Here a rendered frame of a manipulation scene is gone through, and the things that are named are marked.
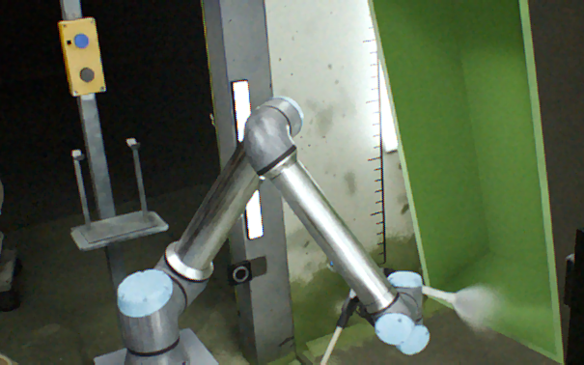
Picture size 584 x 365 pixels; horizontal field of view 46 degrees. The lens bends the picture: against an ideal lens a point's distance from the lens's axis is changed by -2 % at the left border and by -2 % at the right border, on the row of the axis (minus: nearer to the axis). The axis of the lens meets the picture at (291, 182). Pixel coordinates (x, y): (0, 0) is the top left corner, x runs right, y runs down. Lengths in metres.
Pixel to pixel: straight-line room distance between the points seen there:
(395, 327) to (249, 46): 1.28
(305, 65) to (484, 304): 1.11
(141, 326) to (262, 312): 1.10
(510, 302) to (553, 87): 0.82
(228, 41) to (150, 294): 1.06
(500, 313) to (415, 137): 0.65
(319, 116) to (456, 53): 0.63
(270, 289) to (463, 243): 0.81
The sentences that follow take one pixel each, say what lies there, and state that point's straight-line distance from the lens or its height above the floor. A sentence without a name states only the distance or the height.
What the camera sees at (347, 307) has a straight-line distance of 2.19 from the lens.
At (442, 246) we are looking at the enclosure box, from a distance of 2.64.
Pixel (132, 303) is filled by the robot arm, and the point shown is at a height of 0.89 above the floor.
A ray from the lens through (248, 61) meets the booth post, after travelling 2.61.
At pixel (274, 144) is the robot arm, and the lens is 1.63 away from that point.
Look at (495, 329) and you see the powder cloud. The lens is 2.42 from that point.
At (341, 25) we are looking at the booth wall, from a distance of 2.78.
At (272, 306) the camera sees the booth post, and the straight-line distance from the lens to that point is 2.96.
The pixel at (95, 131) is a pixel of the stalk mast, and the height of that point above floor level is 1.14.
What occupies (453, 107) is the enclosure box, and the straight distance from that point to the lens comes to 2.51.
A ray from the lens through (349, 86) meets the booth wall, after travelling 2.84.
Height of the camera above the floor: 1.77
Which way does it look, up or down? 20 degrees down
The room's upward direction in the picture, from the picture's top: 5 degrees counter-clockwise
